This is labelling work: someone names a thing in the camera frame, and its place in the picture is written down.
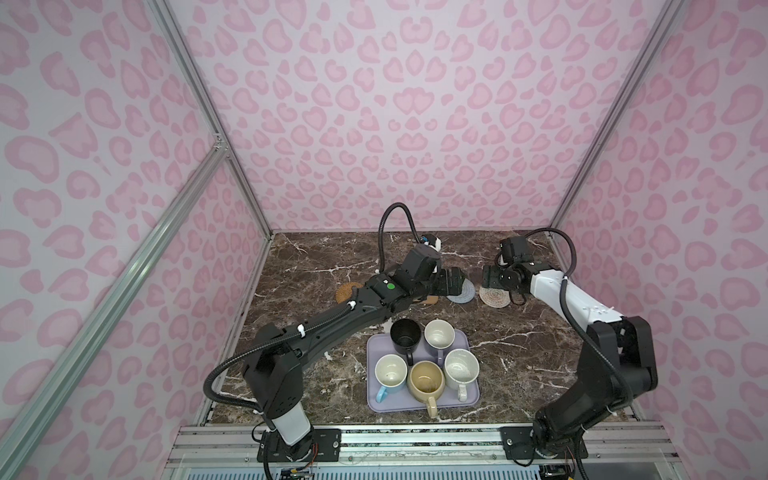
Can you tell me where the lavender serving tray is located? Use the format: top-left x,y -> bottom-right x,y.
367,327 -> 480,418

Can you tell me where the blue-grey woven round coaster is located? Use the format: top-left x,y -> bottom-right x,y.
447,278 -> 476,304

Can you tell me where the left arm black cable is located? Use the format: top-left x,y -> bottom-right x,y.
377,202 -> 424,274

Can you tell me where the beige speckled woven coaster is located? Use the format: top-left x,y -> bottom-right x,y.
478,287 -> 511,309

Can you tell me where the woven rattan round coaster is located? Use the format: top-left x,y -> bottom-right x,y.
335,282 -> 363,304

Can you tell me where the yellow beige mug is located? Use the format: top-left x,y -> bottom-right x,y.
407,361 -> 445,419

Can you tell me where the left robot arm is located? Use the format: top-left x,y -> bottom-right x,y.
242,244 -> 466,447

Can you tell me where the white mug blue handle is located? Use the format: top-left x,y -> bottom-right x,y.
374,354 -> 408,403

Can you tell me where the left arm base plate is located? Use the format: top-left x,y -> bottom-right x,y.
257,428 -> 342,464

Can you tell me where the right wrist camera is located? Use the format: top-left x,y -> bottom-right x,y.
498,236 -> 533,266

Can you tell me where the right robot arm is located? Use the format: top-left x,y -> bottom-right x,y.
482,262 -> 658,453

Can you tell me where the aluminium frame diagonal beam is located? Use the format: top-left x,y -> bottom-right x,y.
1,143 -> 228,479

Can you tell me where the black mug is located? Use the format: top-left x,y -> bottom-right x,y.
390,318 -> 422,367

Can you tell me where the white mug lavender outside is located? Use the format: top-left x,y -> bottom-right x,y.
423,319 -> 456,367

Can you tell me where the aluminium front rail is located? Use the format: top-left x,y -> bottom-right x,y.
162,422 -> 688,479

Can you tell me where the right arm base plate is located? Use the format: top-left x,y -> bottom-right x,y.
499,425 -> 589,466

